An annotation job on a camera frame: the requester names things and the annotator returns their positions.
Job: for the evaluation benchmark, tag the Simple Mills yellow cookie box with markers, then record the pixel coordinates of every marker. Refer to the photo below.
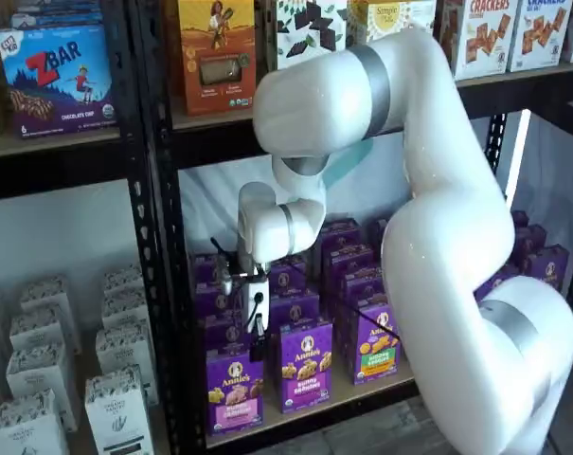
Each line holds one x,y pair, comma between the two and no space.
395,19

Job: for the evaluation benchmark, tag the orange Revival snack box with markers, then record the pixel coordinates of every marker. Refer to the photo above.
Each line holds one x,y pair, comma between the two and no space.
217,57

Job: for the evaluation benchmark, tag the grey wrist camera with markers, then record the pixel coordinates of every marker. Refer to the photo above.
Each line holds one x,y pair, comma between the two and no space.
229,284

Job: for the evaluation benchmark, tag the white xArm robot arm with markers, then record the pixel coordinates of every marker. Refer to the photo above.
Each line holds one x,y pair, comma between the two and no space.
437,189

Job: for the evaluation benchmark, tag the Zbar chocolate chip box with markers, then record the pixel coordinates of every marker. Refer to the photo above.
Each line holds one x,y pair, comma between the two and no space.
59,85

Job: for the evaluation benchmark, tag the orange pretzel crackers box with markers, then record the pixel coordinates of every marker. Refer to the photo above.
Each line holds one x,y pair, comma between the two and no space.
487,38

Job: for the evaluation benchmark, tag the blue sea salt crackers box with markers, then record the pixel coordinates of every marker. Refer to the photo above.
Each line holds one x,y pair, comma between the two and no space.
544,33

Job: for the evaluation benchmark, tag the white chocolate pattern box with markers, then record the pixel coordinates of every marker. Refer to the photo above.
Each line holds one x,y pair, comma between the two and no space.
309,33

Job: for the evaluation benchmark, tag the purple box pink patch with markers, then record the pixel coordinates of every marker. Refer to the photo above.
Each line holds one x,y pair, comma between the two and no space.
236,398

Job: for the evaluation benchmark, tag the blue Zbar snack box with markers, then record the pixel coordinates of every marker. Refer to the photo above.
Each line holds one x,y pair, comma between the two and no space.
59,16

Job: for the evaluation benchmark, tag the purple box green orange patch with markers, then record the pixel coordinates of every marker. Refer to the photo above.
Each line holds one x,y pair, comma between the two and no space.
378,351

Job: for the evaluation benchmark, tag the black metal shelf rack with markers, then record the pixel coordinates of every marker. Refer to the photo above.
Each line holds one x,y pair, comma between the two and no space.
167,284
54,170

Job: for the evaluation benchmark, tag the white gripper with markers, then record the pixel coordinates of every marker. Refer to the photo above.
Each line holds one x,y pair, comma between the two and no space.
264,315

